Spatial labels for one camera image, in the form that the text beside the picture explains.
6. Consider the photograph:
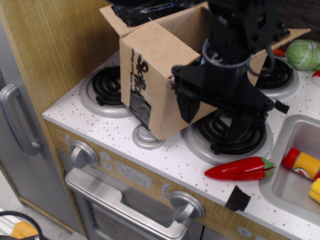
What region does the black tape piece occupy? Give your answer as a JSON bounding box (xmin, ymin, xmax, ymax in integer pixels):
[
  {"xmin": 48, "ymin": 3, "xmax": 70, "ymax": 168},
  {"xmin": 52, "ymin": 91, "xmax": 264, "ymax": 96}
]
[
  {"xmin": 274, "ymin": 100, "xmax": 290, "ymax": 114},
  {"xmin": 225, "ymin": 185, "xmax": 251, "ymax": 212}
]

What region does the green toy cabbage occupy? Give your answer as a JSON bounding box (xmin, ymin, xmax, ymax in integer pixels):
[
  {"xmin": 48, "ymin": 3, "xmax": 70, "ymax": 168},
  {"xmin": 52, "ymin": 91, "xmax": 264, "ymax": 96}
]
[{"xmin": 286, "ymin": 39, "xmax": 320, "ymax": 71}]

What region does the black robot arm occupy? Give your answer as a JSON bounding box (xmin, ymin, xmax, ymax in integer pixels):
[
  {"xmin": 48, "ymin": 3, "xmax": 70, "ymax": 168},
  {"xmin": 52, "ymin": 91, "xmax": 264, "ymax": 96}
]
[{"xmin": 171, "ymin": 0, "xmax": 285, "ymax": 142}]

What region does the oven clock display panel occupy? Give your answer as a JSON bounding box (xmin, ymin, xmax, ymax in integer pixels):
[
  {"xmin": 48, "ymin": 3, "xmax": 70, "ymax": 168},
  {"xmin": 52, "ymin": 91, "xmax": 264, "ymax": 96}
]
[{"xmin": 114, "ymin": 161, "xmax": 153, "ymax": 189}]

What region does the small silver centre burner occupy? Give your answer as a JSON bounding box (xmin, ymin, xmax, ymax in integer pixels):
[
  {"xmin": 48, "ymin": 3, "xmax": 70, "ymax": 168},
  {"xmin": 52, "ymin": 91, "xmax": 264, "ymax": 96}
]
[{"xmin": 132, "ymin": 124, "xmax": 166, "ymax": 150}]

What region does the black cable loop floor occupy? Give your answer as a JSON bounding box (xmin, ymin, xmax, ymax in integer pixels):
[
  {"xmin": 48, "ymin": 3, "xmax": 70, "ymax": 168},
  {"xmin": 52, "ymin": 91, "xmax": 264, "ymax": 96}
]
[{"xmin": 0, "ymin": 211, "xmax": 44, "ymax": 240}]

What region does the orange object on floor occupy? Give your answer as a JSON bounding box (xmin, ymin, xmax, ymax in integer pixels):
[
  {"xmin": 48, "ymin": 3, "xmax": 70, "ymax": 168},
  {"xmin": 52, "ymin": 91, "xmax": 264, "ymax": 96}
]
[{"xmin": 9, "ymin": 221, "xmax": 38, "ymax": 239}]

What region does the grey fridge door handle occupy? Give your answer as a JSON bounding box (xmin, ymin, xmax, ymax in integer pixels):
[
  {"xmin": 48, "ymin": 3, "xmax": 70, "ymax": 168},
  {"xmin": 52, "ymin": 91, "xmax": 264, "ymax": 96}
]
[{"xmin": 0, "ymin": 83, "xmax": 43, "ymax": 157}]

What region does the small brown cardboard box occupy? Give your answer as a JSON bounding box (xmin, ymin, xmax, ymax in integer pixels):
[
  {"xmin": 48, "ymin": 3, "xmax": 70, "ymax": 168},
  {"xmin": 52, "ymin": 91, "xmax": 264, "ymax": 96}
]
[{"xmin": 100, "ymin": 0, "xmax": 309, "ymax": 140}]

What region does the red white toy food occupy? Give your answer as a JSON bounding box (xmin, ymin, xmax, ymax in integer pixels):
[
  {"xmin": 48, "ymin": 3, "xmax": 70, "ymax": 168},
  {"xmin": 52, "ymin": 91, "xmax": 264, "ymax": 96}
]
[{"xmin": 311, "ymin": 70, "xmax": 320, "ymax": 87}]

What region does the black tape piece front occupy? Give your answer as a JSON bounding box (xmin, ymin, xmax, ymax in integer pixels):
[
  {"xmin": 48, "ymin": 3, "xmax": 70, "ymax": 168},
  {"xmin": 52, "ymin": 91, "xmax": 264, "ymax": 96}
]
[{"xmin": 225, "ymin": 185, "xmax": 251, "ymax": 212}]

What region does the red toy chili pepper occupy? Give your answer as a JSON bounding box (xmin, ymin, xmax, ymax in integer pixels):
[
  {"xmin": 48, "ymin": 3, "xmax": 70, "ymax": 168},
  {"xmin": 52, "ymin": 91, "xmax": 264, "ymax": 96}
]
[{"xmin": 204, "ymin": 156, "xmax": 276, "ymax": 181}]

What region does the left black burner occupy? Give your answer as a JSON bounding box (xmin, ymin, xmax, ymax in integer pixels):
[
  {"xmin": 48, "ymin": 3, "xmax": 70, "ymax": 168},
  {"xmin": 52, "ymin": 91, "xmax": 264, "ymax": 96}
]
[{"xmin": 79, "ymin": 65, "xmax": 132, "ymax": 119}]

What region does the silver toy sink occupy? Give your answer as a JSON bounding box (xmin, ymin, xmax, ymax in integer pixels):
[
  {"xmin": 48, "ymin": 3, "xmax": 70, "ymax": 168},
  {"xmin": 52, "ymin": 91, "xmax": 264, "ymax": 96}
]
[{"xmin": 260, "ymin": 114, "xmax": 320, "ymax": 225}]

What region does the black tape piece back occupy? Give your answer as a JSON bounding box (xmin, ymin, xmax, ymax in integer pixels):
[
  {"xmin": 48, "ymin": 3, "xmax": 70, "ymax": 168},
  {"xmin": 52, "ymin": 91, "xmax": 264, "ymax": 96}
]
[{"xmin": 274, "ymin": 100, "xmax": 290, "ymax": 114}]

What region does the silver oven door handle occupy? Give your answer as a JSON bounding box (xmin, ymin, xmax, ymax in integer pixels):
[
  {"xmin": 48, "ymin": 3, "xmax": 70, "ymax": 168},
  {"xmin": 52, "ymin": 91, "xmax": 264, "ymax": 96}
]
[{"xmin": 65, "ymin": 168, "xmax": 190, "ymax": 240}]

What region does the silver oven knob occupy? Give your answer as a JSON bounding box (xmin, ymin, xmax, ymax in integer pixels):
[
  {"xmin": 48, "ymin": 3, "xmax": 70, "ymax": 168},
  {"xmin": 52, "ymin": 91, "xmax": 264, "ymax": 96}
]
[
  {"xmin": 169, "ymin": 190, "xmax": 206, "ymax": 223},
  {"xmin": 70, "ymin": 140, "xmax": 99, "ymax": 169}
]

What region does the back right black burner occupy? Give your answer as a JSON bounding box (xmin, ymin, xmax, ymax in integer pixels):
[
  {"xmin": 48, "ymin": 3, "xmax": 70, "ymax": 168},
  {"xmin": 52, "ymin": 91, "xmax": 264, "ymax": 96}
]
[{"xmin": 255, "ymin": 57, "xmax": 300, "ymax": 100}]

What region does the yellow toy corn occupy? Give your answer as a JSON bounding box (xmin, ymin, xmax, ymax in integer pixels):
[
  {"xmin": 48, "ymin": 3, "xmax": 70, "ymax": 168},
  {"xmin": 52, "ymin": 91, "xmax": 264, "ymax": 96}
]
[{"xmin": 309, "ymin": 178, "xmax": 320, "ymax": 203}]

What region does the orange toy carrot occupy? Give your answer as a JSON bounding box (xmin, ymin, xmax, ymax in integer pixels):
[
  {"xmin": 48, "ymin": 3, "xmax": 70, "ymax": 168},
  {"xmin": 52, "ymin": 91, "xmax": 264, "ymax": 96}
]
[{"xmin": 272, "ymin": 48, "xmax": 286, "ymax": 57}]

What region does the right silver oven knob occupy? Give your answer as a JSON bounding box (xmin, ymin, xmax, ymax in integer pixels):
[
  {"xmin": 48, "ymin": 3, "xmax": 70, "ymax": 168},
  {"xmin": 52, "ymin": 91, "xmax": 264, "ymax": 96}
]
[{"xmin": 169, "ymin": 190, "xmax": 206, "ymax": 223}]

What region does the red yellow toy bottle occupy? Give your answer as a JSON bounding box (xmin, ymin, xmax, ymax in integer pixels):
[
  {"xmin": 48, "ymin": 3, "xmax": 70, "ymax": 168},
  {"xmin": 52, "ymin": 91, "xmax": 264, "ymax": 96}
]
[{"xmin": 282, "ymin": 148, "xmax": 320, "ymax": 181}]

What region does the front right black burner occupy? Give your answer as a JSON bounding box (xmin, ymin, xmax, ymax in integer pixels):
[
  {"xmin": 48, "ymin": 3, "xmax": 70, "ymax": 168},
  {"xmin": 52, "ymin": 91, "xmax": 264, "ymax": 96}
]
[{"xmin": 182, "ymin": 110, "xmax": 274, "ymax": 166}]

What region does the black burner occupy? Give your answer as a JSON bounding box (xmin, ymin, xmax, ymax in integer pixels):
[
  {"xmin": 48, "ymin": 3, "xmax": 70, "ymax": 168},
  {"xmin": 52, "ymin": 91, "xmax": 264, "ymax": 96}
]
[
  {"xmin": 182, "ymin": 110, "xmax": 274, "ymax": 166},
  {"xmin": 79, "ymin": 65, "xmax": 132, "ymax": 119},
  {"xmin": 255, "ymin": 57, "xmax": 300, "ymax": 100}
]

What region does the left silver oven knob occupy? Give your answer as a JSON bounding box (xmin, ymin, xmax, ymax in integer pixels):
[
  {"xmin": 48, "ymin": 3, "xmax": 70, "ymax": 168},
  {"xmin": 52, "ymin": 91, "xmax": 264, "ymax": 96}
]
[{"xmin": 70, "ymin": 140, "xmax": 99, "ymax": 169}]

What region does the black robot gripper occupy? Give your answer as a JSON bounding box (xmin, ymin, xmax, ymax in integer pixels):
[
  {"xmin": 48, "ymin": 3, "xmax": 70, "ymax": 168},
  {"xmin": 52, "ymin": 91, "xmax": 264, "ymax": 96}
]
[{"xmin": 171, "ymin": 61, "xmax": 274, "ymax": 143}]

